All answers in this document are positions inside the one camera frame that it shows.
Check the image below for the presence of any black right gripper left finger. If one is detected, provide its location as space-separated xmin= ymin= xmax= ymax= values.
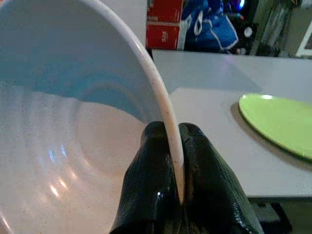
xmin=111 ymin=121 xmax=182 ymax=234

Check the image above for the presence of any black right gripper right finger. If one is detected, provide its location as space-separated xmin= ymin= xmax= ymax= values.
xmin=178 ymin=122 xmax=265 ymax=234

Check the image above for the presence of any white bowl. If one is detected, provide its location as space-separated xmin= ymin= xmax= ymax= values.
xmin=0 ymin=0 xmax=185 ymax=234

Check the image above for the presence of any green plate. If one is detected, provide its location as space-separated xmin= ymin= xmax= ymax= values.
xmin=238 ymin=93 xmax=312 ymax=164

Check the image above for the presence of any red box printed 315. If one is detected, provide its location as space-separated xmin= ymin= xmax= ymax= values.
xmin=146 ymin=21 xmax=182 ymax=51

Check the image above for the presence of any blue bag white trim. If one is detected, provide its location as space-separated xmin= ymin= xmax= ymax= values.
xmin=181 ymin=0 xmax=239 ymax=54

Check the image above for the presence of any grey curtain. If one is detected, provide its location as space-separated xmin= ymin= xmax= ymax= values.
xmin=255 ymin=0 xmax=293 ymax=57

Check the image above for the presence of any white glass-door cabinet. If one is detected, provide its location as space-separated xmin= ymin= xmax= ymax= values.
xmin=296 ymin=26 xmax=312 ymax=59

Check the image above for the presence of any red box with label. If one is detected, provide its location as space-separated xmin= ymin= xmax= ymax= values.
xmin=146 ymin=0 xmax=184 ymax=24

